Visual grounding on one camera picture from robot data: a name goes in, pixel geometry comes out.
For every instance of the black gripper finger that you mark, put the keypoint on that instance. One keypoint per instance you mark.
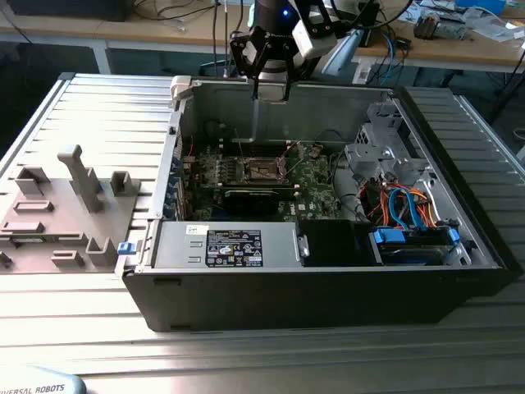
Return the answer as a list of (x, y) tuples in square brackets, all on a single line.
[(246, 53), (296, 61)]

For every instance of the silver CPU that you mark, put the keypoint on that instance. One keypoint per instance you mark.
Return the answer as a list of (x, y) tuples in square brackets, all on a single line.
[(270, 95)]

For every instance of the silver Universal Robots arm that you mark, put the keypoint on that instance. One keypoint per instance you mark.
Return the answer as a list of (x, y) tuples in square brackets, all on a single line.
[(344, 53)]

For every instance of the CPU socket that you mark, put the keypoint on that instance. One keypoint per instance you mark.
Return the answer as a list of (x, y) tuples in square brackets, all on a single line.
[(262, 170)]

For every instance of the copper CPU cooler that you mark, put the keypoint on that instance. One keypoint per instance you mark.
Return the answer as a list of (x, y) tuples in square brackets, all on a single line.
[(424, 26)]

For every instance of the beige case latch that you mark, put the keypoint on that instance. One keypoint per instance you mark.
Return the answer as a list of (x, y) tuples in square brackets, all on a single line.
[(180, 87)]

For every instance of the black upright box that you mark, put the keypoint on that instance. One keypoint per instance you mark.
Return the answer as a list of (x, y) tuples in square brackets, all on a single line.
[(369, 20)]

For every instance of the coin cell battery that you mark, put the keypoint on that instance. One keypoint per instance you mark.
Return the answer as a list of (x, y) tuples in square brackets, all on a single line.
[(315, 152)]

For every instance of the grey metal drive cage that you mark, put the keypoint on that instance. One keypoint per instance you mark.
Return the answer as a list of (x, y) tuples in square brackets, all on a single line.
[(369, 158)]

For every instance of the green motherboard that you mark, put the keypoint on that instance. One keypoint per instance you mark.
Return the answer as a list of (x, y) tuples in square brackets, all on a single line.
[(316, 184)]

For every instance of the wooden desk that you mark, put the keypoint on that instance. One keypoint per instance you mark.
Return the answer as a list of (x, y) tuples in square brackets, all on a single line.
[(123, 30), (451, 51)]

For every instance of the black graphics card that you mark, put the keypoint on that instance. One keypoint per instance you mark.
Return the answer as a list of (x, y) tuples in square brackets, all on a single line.
[(250, 201)]

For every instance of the grey metal device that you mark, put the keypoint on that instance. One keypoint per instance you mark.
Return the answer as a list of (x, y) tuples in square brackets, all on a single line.
[(451, 28)]

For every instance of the black computer box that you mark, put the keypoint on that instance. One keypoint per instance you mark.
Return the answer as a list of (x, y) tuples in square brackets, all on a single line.
[(61, 8)]

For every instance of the blue box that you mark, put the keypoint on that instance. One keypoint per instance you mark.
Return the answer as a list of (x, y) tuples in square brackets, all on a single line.
[(484, 4)]

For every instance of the blue disk carrier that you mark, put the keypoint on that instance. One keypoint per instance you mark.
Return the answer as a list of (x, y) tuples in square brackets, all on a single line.
[(387, 238)]

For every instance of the grey power supply unit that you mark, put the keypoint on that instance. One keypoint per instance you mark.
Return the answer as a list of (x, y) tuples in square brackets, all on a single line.
[(176, 246)]

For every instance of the blue case latch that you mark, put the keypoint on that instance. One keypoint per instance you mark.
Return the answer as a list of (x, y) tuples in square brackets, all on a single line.
[(126, 248)]

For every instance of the black PC case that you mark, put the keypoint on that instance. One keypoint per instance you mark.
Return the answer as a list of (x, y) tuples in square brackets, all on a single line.
[(287, 299)]

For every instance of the grey parts rack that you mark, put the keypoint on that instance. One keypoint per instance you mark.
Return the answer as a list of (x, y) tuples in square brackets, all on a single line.
[(61, 230)]

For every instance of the pale blue teach pendant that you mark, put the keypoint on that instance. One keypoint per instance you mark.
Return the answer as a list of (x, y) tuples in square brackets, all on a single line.
[(41, 381)]

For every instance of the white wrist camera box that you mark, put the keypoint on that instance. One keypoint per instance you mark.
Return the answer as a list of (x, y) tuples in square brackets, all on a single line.
[(316, 43)]

